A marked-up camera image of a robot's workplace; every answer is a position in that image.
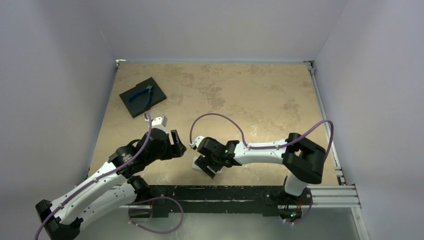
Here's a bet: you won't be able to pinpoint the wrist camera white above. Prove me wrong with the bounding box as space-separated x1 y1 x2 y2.
144 115 168 133
189 136 205 150

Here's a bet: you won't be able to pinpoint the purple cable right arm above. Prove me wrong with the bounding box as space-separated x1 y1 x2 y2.
189 113 335 226

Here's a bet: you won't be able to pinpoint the blue handled pliers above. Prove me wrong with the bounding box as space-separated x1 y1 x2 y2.
128 85 153 110

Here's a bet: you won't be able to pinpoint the black square pad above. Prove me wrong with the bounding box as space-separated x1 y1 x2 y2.
119 77 167 118

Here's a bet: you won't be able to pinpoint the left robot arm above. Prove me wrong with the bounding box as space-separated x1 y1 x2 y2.
34 127 187 240

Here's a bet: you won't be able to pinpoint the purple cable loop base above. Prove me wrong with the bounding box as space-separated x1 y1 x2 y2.
128 196 184 235

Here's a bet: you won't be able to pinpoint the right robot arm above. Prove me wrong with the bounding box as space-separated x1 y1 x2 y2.
189 132 327 204

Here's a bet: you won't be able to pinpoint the white remote control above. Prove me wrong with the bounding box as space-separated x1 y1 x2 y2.
191 158 202 171

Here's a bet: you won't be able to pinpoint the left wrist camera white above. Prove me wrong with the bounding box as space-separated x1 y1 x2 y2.
144 115 168 133

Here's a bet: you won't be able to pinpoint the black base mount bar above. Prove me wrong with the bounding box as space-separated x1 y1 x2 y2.
150 185 312 218

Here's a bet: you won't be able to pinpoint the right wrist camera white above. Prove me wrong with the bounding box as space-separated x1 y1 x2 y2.
189 136 205 150

